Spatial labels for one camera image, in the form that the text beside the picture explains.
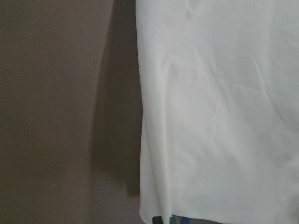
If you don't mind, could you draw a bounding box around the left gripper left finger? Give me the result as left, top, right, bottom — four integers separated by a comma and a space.
152, 216, 163, 224

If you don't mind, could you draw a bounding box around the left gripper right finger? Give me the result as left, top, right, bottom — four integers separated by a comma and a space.
169, 217, 178, 224

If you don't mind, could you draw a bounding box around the cream long-sleeve cat shirt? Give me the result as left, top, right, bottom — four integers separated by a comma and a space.
136, 0, 299, 224

